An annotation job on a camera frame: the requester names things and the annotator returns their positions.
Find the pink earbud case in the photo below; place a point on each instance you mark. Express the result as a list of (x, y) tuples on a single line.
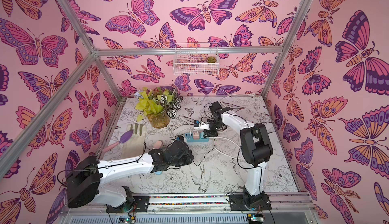
[(158, 145)]

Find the blue power strip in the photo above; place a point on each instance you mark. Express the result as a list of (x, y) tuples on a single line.
[(189, 139)]

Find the small green succulent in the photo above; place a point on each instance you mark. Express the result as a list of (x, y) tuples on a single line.
[(211, 59)]

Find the white wire wall basket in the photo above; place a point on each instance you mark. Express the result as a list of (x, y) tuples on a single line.
[(190, 58)]

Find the pink purple hairbrush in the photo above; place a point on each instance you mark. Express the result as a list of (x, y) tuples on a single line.
[(124, 138)]

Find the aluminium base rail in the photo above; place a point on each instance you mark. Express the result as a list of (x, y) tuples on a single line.
[(217, 208)]

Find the potted plant in glass jar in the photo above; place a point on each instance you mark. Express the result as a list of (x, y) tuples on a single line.
[(158, 106)]

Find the aluminium cage frame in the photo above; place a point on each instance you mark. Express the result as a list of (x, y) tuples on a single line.
[(94, 56)]

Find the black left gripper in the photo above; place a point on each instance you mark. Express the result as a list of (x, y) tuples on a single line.
[(189, 154)]

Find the beige striped cloth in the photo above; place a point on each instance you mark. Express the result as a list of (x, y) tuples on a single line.
[(134, 146)]

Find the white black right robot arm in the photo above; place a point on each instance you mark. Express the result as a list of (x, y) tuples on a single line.
[(255, 147)]

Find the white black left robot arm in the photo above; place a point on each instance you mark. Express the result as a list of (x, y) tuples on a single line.
[(90, 181)]

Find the pink usb charger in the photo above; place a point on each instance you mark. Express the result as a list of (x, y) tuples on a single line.
[(196, 135)]

